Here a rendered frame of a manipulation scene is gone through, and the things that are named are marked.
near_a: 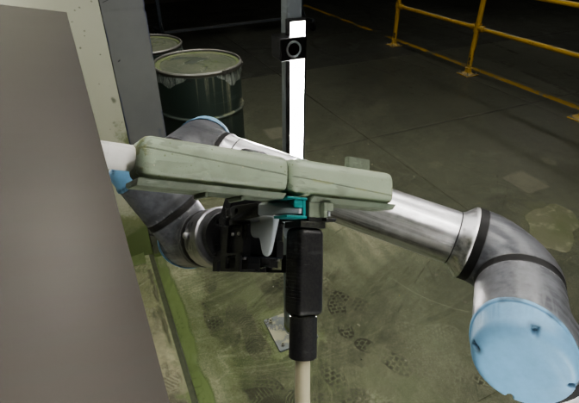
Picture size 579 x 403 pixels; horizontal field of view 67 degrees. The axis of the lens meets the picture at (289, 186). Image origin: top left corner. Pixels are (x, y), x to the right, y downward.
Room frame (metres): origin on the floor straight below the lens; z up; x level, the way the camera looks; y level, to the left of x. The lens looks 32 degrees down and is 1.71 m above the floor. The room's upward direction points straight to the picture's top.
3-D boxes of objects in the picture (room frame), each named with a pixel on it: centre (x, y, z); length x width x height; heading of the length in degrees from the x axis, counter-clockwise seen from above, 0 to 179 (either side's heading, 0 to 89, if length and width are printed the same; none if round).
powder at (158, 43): (3.28, 1.08, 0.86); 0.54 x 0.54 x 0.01
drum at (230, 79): (2.83, 0.60, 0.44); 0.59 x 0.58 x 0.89; 39
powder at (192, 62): (2.84, 0.60, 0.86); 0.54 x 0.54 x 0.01
